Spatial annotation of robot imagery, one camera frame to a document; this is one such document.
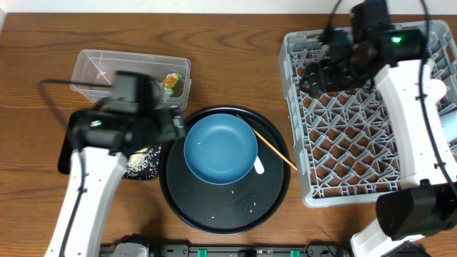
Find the yellow green snack wrapper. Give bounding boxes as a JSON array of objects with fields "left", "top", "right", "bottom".
[{"left": 161, "top": 73, "right": 181, "bottom": 97}]

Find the blue plate with rice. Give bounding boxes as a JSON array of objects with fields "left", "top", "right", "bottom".
[{"left": 184, "top": 114, "right": 258, "bottom": 185}]

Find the wooden chopstick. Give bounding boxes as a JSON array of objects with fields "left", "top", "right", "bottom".
[{"left": 236, "top": 114, "right": 298, "bottom": 171}]

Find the pink cup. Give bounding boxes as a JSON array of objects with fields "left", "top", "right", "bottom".
[{"left": 427, "top": 79, "right": 447, "bottom": 104}]

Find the white plastic spoon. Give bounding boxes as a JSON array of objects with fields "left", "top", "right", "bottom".
[{"left": 253, "top": 156, "right": 265, "bottom": 175}]

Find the light blue cup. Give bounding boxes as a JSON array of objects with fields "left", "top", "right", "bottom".
[{"left": 440, "top": 111, "right": 457, "bottom": 142}]

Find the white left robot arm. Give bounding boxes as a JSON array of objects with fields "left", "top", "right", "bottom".
[{"left": 38, "top": 71, "right": 186, "bottom": 256}]

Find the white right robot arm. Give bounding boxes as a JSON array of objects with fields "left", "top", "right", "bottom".
[{"left": 299, "top": 0, "right": 456, "bottom": 256}]

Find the clear plastic waste bin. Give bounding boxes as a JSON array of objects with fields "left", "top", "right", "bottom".
[{"left": 71, "top": 49, "right": 191, "bottom": 110}]

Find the grey plastic dishwasher rack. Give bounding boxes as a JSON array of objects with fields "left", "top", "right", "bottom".
[{"left": 278, "top": 21, "right": 456, "bottom": 208}]

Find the black rectangular tray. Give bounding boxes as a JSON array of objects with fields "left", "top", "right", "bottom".
[{"left": 57, "top": 110, "right": 165, "bottom": 181}]

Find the pile of white rice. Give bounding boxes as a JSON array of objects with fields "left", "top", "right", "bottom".
[{"left": 124, "top": 145, "right": 161, "bottom": 181}]

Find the round black serving tray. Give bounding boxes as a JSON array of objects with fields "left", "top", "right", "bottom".
[{"left": 159, "top": 106, "right": 291, "bottom": 234}]

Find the black aluminium rail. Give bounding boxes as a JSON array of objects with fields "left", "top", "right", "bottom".
[{"left": 99, "top": 243, "right": 351, "bottom": 257}]

